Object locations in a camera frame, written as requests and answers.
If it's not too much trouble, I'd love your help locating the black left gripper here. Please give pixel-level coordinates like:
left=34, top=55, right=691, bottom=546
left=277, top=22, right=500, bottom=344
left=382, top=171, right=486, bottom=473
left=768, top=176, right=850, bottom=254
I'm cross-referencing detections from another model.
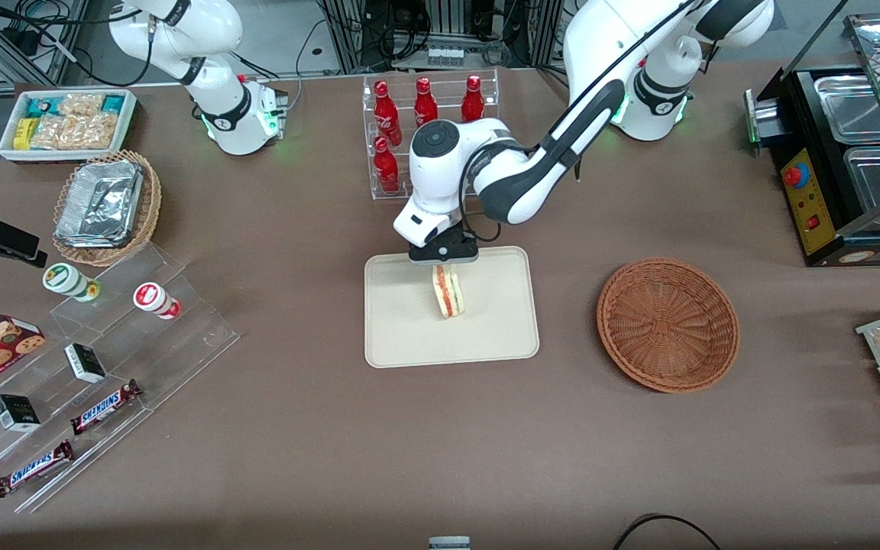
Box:
left=407, top=227, right=481, bottom=276

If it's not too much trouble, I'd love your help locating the triangular sandwich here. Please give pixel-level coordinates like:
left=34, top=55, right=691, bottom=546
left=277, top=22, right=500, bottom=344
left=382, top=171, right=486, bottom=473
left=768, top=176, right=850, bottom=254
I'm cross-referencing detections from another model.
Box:
left=432, top=264, right=466, bottom=320

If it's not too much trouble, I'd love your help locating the beige plastic tray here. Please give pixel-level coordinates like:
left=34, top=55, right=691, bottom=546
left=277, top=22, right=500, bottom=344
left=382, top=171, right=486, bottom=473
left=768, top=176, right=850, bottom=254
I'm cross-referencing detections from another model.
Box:
left=364, top=246, right=541, bottom=370

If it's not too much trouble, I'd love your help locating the large round wicker basket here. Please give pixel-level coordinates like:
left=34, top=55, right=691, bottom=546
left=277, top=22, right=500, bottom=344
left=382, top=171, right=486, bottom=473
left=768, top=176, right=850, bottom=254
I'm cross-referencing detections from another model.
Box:
left=597, top=258, right=740, bottom=394

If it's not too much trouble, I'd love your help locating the small wicker basket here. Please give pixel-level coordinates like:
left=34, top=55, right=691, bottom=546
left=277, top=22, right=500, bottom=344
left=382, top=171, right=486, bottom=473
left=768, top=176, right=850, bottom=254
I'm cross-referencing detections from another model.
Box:
left=52, top=150, right=163, bottom=267

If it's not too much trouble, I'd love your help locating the clear acrylic bottle rack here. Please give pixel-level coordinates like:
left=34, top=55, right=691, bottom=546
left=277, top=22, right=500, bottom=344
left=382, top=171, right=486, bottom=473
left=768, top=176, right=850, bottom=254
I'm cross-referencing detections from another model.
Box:
left=362, top=69, right=501, bottom=202

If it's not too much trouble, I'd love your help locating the red cola bottle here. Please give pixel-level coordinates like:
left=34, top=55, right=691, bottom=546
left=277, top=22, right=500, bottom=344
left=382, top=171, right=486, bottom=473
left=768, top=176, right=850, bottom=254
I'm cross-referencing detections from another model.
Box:
left=414, top=77, right=440, bottom=128
left=373, top=137, right=400, bottom=194
left=374, top=80, right=403, bottom=147
left=461, top=75, right=487, bottom=124

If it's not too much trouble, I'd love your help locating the clear acrylic step display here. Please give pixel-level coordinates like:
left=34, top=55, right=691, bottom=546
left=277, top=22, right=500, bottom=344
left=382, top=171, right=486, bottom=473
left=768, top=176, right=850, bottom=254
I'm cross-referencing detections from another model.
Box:
left=0, top=242, right=241, bottom=515

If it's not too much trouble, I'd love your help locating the red lid yogurt cup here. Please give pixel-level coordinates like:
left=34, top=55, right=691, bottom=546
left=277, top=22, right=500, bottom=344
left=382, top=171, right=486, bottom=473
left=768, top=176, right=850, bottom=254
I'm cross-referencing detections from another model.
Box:
left=132, top=282, right=182, bottom=321

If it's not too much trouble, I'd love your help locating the aluminium foil container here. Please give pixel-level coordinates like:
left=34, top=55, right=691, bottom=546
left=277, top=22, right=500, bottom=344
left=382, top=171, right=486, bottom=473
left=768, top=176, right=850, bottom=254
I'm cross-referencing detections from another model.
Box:
left=55, top=160, right=144, bottom=250

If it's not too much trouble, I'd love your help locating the black food warmer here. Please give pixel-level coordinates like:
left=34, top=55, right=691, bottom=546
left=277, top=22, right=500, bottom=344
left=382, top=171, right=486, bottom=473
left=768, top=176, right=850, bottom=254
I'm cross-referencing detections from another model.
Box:
left=744, top=14, right=880, bottom=267

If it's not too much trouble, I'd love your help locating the Snickers bar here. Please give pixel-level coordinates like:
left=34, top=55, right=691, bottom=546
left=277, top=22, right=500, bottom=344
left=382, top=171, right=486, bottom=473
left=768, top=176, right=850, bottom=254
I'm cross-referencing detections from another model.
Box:
left=0, top=439, right=76, bottom=499
left=70, top=379, right=143, bottom=436

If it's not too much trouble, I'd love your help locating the small black box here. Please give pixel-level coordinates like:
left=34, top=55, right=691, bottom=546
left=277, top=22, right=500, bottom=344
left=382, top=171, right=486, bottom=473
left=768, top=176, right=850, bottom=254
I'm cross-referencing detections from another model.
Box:
left=0, top=393, right=42, bottom=433
left=63, top=343, right=108, bottom=384

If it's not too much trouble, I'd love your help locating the green lid yogurt cup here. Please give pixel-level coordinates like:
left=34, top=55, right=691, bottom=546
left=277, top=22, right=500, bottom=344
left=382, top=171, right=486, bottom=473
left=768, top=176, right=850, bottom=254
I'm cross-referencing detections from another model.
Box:
left=42, top=262, right=100, bottom=303

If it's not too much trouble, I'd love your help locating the clear cracker pack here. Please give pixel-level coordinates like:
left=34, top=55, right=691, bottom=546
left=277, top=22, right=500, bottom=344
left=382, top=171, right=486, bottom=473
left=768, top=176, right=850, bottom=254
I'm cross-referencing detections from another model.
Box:
left=31, top=112, right=118, bottom=150
left=57, top=92, right=105, bottom=117

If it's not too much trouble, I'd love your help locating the white snack bin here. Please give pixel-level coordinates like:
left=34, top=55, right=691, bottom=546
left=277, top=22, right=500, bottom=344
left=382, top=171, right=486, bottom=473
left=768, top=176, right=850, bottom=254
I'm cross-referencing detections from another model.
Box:
left=0, top=89, right=138, bottom=164

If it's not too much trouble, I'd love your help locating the aluminium frame rack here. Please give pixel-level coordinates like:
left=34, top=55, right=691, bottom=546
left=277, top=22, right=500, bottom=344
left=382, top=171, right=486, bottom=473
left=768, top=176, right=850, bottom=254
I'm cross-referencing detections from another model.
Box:
left=316, top=0, right=565, bottom=75

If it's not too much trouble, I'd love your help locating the black table cable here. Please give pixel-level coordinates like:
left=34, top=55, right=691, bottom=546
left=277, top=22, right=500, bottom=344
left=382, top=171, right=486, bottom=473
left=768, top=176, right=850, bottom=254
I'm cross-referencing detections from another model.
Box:
left=611, top=513, right=724, bottom=550

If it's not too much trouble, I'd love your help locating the black camera clamp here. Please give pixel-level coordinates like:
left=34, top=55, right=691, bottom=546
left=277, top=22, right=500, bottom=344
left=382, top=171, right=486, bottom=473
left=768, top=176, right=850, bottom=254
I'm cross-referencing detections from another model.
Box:
left=0, top=204, right=49, bottom=269

